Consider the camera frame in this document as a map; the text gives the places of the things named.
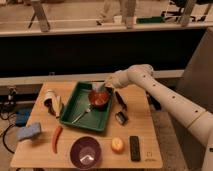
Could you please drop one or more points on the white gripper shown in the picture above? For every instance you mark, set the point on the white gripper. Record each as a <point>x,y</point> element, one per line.
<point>110,81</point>

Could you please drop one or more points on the grey white towel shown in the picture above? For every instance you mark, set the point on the grey white towel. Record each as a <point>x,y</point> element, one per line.
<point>98,87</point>

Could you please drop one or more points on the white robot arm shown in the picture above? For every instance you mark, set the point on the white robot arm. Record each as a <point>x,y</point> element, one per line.
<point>196,119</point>

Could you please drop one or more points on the red bowl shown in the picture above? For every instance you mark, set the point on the red bowl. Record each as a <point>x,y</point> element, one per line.
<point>98,99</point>

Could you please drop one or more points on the purple bowl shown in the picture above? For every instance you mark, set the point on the purple bowl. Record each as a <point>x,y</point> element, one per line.
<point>85,153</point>

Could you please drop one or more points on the black marker pen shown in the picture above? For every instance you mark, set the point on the black marker pen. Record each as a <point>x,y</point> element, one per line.
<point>120,100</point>

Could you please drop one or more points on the metal spoon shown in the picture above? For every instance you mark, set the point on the metal spoon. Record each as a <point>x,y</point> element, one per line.
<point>81,115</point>

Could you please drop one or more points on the small black box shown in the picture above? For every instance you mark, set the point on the small black box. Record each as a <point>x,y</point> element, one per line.
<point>121,117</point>

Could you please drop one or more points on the green plastic tray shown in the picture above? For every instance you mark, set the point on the green plastic tray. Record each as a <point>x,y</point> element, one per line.
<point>96,120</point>

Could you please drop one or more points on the orange fruit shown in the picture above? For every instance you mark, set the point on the orange fruit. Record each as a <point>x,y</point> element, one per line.
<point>117,145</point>

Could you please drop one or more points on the black remote control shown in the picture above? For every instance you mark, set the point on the black remote control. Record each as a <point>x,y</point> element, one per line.
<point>135,148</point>

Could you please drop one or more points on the blue box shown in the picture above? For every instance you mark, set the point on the blue box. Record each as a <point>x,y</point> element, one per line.
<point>22,116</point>

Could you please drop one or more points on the blue sponge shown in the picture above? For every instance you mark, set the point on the blue sponge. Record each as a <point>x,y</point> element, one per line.
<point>29,131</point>

